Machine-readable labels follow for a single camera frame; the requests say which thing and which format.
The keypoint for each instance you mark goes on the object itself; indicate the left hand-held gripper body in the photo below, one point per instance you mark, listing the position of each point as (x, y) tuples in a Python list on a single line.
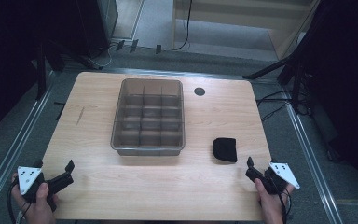
[(28, 179)]

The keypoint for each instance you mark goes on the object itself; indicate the light wooden shelf unit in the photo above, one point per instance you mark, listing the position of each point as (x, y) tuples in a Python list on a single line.
[(230, 18)]

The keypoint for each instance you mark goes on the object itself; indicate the black cabinet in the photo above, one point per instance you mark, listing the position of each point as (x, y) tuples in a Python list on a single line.
[(96, 21)]

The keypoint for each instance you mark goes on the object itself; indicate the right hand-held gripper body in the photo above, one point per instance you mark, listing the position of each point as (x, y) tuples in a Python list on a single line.
[(281, 174)]

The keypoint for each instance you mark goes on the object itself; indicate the dark curtain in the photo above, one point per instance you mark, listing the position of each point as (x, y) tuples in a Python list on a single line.
[(348, 77), (6, 56)]

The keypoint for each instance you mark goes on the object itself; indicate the metal floor rail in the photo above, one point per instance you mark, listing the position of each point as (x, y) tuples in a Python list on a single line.
[(15, 149), (312, 161)]

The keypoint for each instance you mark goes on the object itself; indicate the black tripod stand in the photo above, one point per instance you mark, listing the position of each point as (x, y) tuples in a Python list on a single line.
[(296, 84)]

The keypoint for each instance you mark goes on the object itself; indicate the person's left hand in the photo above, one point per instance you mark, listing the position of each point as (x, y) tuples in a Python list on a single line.
[(40, 211)]

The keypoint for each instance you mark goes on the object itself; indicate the black cloth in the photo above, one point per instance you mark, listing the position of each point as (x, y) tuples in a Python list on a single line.
[(225, 150)]

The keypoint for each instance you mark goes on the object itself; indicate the grey divided storage box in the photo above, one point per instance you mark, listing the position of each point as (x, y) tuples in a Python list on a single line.
[(149, 121)]

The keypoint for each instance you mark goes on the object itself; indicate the person's right hand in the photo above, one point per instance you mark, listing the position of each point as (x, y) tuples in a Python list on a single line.
[(272, 208)]

